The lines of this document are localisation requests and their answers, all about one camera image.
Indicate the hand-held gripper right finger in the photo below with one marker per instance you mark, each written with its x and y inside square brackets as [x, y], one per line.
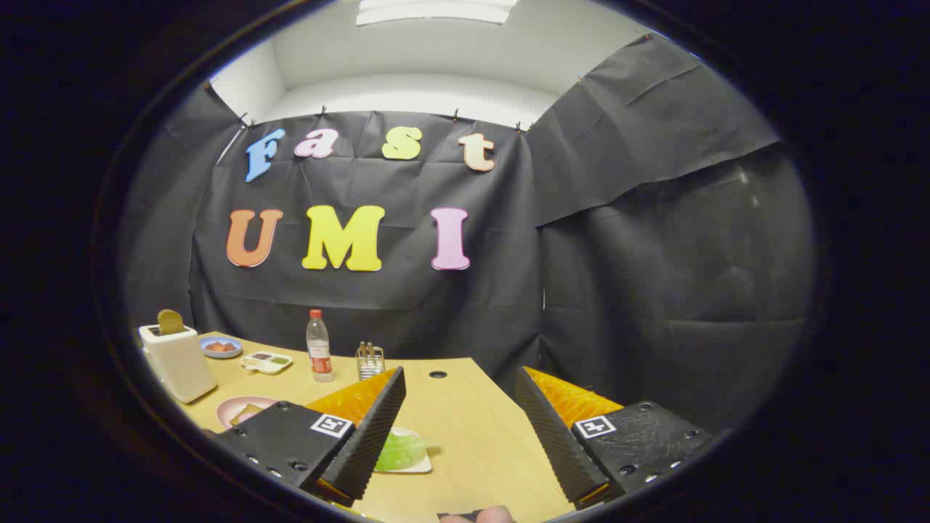
[552, 436]

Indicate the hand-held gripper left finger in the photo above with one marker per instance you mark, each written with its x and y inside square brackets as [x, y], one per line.
[378, 428]

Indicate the toasted brown bread slice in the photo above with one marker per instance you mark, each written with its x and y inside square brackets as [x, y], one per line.
[171, 322]

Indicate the green lettuce leaf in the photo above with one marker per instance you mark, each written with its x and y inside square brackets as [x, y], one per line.
[398, 452]

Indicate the white square plate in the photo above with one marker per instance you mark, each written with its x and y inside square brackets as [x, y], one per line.
[420, 466]

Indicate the clear red-capped water bottle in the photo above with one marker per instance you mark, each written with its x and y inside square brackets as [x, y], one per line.
[319, 356]

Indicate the white divided condiment tray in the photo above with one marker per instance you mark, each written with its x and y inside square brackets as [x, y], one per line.
[266, 362]

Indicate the round pink plate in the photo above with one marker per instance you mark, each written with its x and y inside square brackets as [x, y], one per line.
[227, 410]

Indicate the black backdrop cloth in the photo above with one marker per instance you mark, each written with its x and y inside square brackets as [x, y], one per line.
[617, 290]

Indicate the red food slices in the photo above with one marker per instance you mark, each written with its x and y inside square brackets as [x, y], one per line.
[221, 347]

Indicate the small blue plate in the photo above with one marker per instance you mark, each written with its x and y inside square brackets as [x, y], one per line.
[211, 352]

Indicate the white toaster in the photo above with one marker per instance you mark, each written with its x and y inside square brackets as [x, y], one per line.
[178, 363]

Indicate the ceiling light panel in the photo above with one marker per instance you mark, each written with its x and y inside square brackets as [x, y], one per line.
[436, 10]

